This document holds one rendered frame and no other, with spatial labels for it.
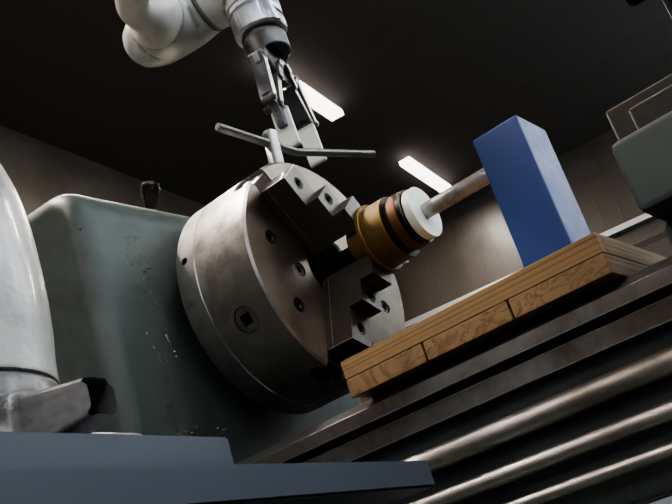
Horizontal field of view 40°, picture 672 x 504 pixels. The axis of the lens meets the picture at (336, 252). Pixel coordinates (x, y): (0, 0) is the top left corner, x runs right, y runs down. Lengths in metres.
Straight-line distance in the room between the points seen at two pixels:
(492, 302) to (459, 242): 9.92
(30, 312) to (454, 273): 10.20
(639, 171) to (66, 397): 0.43
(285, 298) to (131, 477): 0.73
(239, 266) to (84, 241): 0.19
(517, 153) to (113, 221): 0.51
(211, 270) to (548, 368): 0.45
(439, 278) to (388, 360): 9.87
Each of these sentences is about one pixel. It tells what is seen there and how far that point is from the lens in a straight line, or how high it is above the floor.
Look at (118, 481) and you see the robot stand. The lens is 0.39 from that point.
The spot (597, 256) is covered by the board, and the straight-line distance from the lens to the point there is 0.85.
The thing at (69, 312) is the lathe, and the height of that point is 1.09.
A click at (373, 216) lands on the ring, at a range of 1.14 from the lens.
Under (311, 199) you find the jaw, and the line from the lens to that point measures 1.17.
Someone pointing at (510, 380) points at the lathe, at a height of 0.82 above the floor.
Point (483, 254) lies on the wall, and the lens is 10.68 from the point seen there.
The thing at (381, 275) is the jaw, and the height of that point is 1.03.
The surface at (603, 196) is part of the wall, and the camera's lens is 10.45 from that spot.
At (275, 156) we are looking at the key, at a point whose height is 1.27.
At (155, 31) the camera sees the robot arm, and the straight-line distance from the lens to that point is 1.61.
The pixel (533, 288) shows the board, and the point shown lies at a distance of 0.87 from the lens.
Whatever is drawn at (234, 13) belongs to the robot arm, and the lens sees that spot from 1.59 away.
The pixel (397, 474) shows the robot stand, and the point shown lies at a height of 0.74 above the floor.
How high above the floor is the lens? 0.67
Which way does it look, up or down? 20 degrees up
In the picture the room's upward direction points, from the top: 18 degrees counter-clockwise
